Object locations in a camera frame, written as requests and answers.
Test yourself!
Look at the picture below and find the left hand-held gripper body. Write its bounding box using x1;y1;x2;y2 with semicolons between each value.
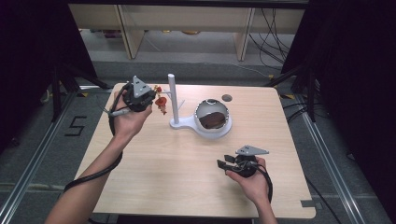
121;75;157;113

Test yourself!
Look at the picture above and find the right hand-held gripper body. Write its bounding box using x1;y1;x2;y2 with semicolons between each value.
232;145;270;179

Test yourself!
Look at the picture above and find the red doll keychain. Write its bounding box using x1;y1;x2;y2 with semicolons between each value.
153;85;169;116

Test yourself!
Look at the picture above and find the white hook stand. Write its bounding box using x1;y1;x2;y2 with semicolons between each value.
160;73;233;140

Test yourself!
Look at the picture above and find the brown pouch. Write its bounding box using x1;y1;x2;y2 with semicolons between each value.
199;111;227;130

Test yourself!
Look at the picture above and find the white bowl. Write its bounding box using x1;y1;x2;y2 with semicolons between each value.
193;98;231;134

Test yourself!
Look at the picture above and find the person's right hand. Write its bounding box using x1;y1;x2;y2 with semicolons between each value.
225;156;272;206

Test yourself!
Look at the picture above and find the person's left hand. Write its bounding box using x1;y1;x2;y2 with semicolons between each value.
110;90;153;141

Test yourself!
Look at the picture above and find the grey tape strip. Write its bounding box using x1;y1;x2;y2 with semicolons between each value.
301;200;323;210

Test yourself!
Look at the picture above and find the black metal stand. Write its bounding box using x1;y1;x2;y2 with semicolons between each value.
264;63;318;123
50;62;110;122

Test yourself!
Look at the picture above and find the beige wooden desk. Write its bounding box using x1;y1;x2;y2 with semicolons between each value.
67;3;306;62

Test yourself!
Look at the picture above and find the black curtain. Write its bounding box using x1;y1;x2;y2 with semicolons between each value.
281;0;396;216
0;0;108;153

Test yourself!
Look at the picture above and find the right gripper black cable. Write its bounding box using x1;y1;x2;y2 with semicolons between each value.
241;160;275;203

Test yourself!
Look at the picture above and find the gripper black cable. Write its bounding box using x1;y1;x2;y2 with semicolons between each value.
64;82;134;194
241;160;275;203

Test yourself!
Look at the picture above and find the aluminium floor rail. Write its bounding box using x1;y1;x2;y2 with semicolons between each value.
293;92;367;224
0;90;78;223

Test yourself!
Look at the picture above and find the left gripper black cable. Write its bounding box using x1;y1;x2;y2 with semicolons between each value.
64;82;134;194

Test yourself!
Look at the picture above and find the bundle of black cables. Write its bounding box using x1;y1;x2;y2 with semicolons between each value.
248;7;295;71

